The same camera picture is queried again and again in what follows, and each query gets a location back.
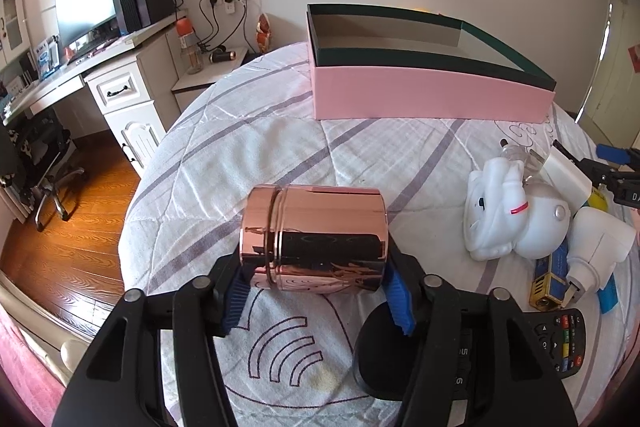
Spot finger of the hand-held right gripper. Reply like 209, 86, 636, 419
596, 145, 640, 168
552, 139, 640, 208

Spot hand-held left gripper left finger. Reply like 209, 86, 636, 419
59, 252, 251, 427

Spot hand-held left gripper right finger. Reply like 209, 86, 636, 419
382, 242, 583, 427

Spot white charger adapter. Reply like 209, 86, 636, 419
542, 147, 593, 210

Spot long black remote control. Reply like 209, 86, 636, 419
352, 299, 473, 400

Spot white plastic device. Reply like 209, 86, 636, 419
565, 207, 638, 303

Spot white round lamp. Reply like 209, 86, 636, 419
515, 182, 573, 260

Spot clear glass bulb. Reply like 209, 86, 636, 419
500, 139, 546, 175

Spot rose gold metal canister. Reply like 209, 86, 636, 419
239, 185, 390, 295

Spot blue plastic item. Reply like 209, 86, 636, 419
597, 279, 618, 313

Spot white dog figurine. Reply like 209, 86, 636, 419
464, 155, 531, 261

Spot yellow and blue battery pack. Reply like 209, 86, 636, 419
529, 242, 571, 312

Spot black remote with coloured buttons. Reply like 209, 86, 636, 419
529, 308, 587, 380

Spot pink cardboard box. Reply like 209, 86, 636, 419
306, 3, 557, 124

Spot white door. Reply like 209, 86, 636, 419
575, 0, 640, 148

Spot white striped quilt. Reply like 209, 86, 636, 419
117, 39, 640, 427

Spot white nightstand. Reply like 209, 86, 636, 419
171, 46, 249, 112

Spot white desk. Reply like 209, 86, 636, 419
0, 14, 188, 172

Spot black office chair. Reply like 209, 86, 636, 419
0, 109, 86, 233

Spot bottle with orange cap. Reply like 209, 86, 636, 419
175, 18, 203, 75

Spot blue box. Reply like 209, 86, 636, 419
32, 36, 61, 78

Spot black computer monitor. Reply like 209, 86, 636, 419
54, 0, 121, 52

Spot white glass-door cabinet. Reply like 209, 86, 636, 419
0, 0, 28, 68

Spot white bed frame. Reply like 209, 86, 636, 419
0, 269, 108, 388

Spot black power cables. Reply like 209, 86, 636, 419
197, 0, 251, 52

